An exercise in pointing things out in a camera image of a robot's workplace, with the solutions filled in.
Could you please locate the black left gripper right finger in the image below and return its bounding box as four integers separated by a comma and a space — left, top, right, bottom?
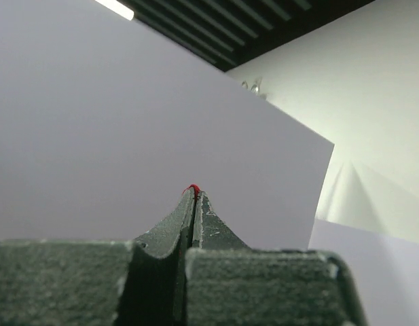
185, 192, 367, 326

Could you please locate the ceiling light strip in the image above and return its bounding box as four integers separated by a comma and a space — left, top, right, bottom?
95, 0, 134, 21

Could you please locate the red t shirt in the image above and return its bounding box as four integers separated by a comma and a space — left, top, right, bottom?
182, 184, 201, 198

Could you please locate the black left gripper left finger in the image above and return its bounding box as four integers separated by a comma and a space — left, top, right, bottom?
0, 192, 195, 325

